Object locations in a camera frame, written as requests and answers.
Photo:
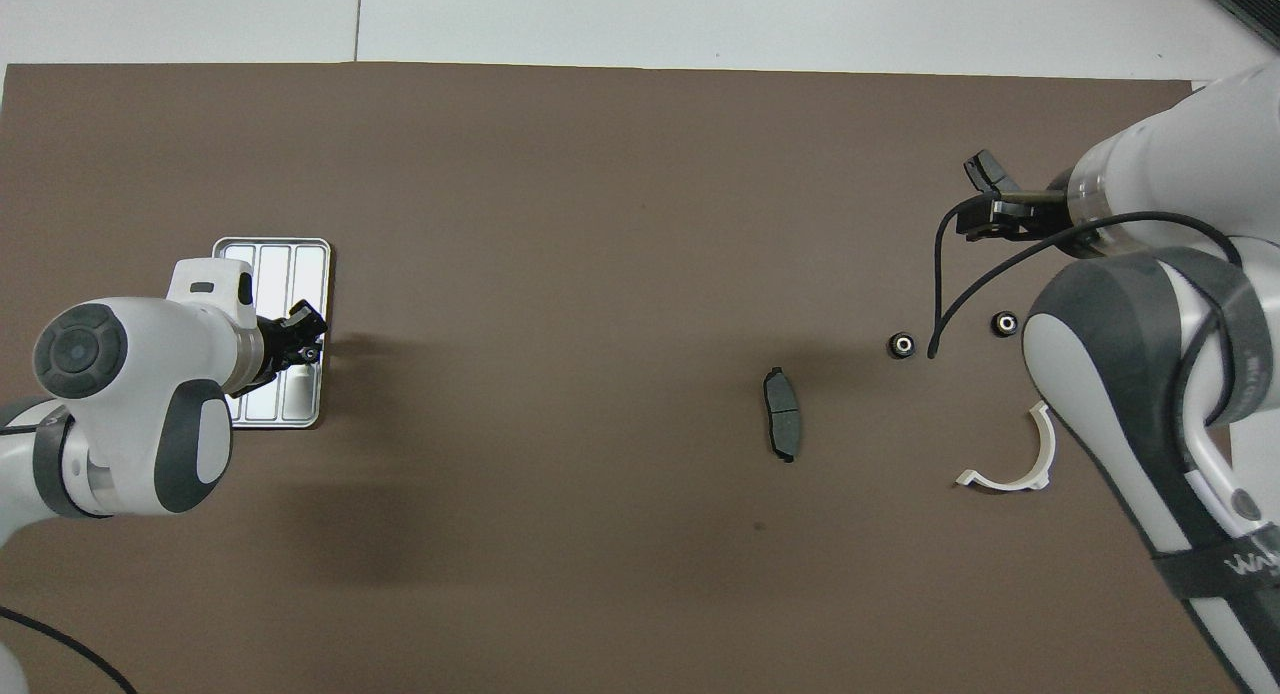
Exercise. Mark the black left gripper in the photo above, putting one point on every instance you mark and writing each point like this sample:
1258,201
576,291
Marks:
278,344

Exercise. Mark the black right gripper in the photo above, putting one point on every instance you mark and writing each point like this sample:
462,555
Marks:
1030,222

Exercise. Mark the large black bearing gear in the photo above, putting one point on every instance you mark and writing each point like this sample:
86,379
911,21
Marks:
1004,323
902,345

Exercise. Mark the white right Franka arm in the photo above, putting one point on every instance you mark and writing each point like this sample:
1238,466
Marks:
1130,324

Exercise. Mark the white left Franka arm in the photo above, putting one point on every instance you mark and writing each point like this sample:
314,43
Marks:
130,394

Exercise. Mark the silver metal tray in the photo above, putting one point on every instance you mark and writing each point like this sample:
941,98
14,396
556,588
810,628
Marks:
290,274

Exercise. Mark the short grey brake pad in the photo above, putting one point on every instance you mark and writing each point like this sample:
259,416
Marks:
983,169

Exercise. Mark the long curved grey brake pad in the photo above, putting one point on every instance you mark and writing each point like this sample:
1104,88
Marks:
783,414

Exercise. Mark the brown paper table mat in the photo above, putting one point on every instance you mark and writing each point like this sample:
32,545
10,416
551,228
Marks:
600,174

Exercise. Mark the white semicircular plastic bracket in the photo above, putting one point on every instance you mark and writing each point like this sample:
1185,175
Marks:
1000,485

